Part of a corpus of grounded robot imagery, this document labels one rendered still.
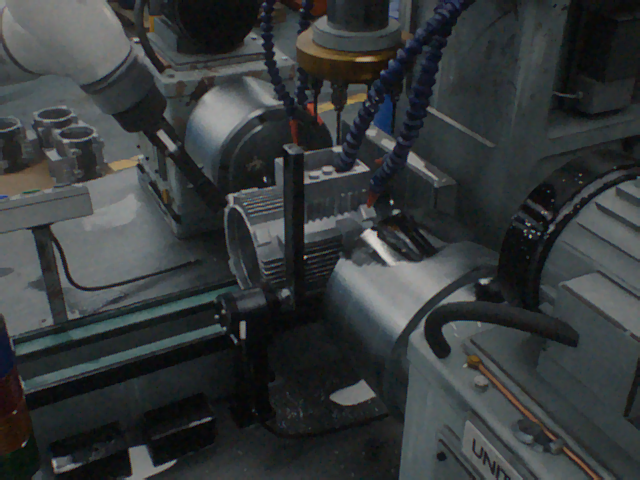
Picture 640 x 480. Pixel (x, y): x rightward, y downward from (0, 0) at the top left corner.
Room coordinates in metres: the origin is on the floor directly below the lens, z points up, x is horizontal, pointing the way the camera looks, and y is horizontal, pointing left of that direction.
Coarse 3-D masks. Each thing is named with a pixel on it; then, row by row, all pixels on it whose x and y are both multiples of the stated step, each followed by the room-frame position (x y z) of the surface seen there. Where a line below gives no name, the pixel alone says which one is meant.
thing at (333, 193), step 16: (320, 160) 1.11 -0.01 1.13; (320, 176) 1.05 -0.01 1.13; (336, 176) 1.02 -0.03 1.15; (352, 176) 1.03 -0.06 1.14; (368, 176) 1.04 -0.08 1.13; (320, 192) 1.00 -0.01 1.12; (336, 192) 1.02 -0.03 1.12; (352, 192) 1.03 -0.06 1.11; (320, 208) 1.00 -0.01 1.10; (336, 208) 1.01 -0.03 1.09; (352, 208) 1.03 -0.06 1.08
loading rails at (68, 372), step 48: (192, 288) 1.03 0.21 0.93; (48, 336) 0.91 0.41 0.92; (96, 336) 0.92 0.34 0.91; (144, 336) 0.95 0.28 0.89; (192, 336) 0.91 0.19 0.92; (288, 336) 0.95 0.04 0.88; (48, 384) 0.79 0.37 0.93; (96, 384) 0.82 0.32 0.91; (144, 384) 0.85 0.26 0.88; (192, 384) 0.88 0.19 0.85; (48, 432) 0.78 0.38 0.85
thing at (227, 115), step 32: (224, 96) 1.33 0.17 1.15; (256, 96) 1.30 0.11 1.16; (192, 128) 1.33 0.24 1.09; (224, 128) 1.24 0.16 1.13; (256, 128) 1.24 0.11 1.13; (288, 128) 1.26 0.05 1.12; (320, 128) 1.30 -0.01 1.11; (224, 160) 1.21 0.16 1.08; (256, 160) 1.22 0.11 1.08; (224, 192) 1.21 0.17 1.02
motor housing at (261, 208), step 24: (264, 192) 1.04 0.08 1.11; (240, 216) 1.07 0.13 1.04; (264, 216) 0.98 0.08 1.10; (240, 240) 1.07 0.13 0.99; (312, 240) 0.96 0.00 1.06; (336, 240) 0.98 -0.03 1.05; (240, 264) 1.05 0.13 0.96; (264, 264) 0.93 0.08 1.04; (312, 264) 0.95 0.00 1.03; (240, 288) 1.02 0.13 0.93; (312, 288) 0.96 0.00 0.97
